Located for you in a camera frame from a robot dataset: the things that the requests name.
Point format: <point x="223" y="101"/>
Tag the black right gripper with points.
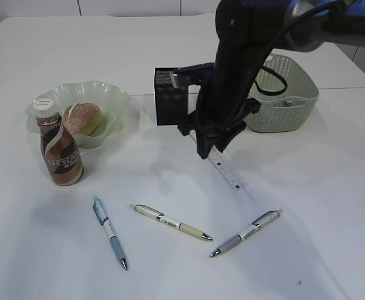
<point x="220" y="105"/>

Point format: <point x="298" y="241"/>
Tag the clear plastic ruler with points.
<point x="226" y="170"/>

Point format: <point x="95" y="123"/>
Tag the large paper ball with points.
<point x="284" y="102"/>

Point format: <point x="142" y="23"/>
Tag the beige white pen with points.
<point x="170" y="222"/>

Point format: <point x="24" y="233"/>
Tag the grey clear pen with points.
<point x="260" y="223"/>

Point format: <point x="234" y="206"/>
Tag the sugar coated bread roll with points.
<point x="82" y="118"/>

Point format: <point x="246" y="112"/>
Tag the brown Nescafe coffee bottle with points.
<point x="58" y="148"/>

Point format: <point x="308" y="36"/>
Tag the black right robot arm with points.
<point x="248" y="31"/>

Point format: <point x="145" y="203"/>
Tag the black mesh pen holder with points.
<point x="171" y="103"/>

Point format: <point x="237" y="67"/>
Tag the green plastic basket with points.
<point x="289" y="80"/>

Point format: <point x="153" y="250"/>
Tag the green wavy glass plate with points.
<point x="112" y="100"/>

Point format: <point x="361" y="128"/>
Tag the blue white pen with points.
<point x="110" y="232"/>

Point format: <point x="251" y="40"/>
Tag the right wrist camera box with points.
<point x="199" y="75"/>

